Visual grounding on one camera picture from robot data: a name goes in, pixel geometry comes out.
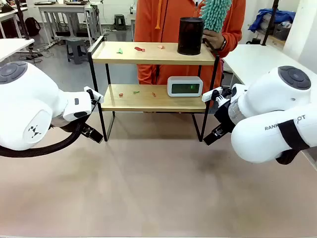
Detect thin black pole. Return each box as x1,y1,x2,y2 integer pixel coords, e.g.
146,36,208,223
262,0,280,47

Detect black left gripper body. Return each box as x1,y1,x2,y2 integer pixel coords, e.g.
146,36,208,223
74,119,92,136

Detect person's orange sleeved left forearm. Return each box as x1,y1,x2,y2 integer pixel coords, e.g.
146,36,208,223
217,14,246,59

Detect grey plastic stool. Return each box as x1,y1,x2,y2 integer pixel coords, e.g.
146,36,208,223
65,37,89,65

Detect dark plastic stool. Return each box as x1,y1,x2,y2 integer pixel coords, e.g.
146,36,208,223
113,14,127,32

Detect blue cloth pile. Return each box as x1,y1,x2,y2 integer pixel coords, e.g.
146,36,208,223
248,8,296,33

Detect grey metal workbench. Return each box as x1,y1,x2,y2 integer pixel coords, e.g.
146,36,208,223
34,1,102,48

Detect black backpack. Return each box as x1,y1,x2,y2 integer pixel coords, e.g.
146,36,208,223
24,17,42,37

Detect dark storage crate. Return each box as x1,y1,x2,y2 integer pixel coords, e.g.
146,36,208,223
272,21,292,41

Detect black cylindrical container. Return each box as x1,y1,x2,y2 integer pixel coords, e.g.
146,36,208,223
176,16,205,56

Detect white table with slim legs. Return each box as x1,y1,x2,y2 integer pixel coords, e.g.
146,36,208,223
0,38,35,64

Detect white digital alarm clock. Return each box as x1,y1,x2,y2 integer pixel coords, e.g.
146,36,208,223
167,76,204,98

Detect black stand pole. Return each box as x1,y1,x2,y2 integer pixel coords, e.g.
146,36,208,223
15,0,31,41

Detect person's left hand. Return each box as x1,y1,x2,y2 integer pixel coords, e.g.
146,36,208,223
202,30,225,52

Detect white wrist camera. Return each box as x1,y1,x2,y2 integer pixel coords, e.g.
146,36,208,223
83,86,105,105
201,86,232,103

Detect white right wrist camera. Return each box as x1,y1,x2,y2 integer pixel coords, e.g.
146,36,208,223
201,86,232,103

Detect black right arm cable strap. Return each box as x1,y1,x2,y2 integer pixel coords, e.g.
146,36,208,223
275,119,311,166

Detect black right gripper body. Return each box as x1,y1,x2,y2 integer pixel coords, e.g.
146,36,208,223
213,100,236,136

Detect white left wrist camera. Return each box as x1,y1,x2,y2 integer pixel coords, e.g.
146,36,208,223
83,86,105,105

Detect teal microfiber duster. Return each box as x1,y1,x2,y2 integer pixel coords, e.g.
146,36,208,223
199,0,232,34

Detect black sleeved left arm cable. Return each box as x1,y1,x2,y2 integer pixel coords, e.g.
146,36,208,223
0,121,86,158

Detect person's orange hoodie torso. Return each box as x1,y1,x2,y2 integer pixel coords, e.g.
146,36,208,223
134,0,246,108

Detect two-tier wood metal shelf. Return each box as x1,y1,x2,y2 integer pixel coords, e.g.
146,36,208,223
87,35,221,143

